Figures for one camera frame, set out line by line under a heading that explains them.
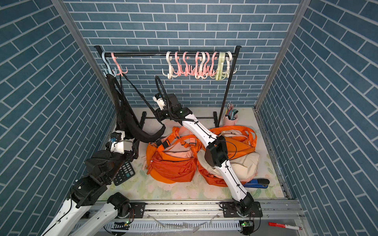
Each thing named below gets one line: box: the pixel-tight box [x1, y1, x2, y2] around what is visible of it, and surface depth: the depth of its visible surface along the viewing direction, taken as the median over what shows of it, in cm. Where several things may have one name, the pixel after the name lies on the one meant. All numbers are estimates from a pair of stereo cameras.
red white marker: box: [268, 222, 303, 231], surface depth 71 cm
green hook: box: [215, 51, 227, 81], surface depth 70 cm
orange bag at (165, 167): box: [145, 128, 188, 184], surface depth 81 cm
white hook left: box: [161, 51, 179, 80], surface depth 71 cm
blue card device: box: [243, 178, 270, 189], surface depth 81 cm
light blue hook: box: [101, 51, 115, 77], surface depth 68 cm
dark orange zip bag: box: [146, 126, 207, 184], surface depth 84 cm
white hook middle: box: [195, 51, 208, 80], surface depth 71 cm
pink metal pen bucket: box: [222, 102, 239, 126], surface depth 104 cm
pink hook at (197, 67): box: [192, 51, 200, 77], surface depth 71 cm
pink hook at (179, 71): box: [172, 51, 185, 77], surface depth 72 cm
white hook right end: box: [225, 51, 238, 79], surface depth 69 cm
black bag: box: [105, 74, 166, 143], surface depth 84 cm
